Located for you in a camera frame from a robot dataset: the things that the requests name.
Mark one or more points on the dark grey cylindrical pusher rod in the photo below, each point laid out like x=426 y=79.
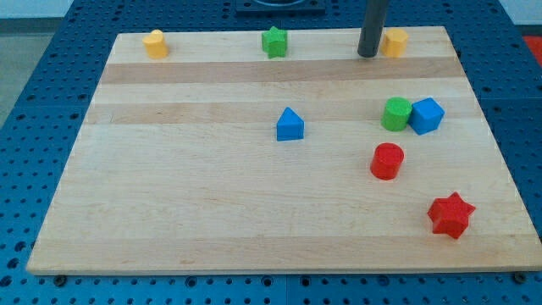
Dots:
x=372 y=27

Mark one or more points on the yellow hexagon block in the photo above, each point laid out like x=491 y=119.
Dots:
x=395 y=43

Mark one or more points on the wooden board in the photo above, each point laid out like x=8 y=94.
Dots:
x=176 y=169

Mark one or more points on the green cylinder block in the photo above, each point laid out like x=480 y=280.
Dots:
x=397 y=111

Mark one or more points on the green star block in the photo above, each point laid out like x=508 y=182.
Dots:
x=275 y=42

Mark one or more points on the blue cube block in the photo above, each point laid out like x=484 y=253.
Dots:
x=426 y=116

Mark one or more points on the blue triangle block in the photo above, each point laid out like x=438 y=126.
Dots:
x=290 y=126

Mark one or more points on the red cylinder block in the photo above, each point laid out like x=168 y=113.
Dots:
x=387 y=160

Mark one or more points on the red star block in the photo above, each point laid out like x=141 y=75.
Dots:
x=450 y=215

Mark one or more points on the yellow heart block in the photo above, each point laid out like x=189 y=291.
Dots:
x=155 y=45

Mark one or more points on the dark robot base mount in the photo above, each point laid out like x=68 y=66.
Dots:
x=250 y=7

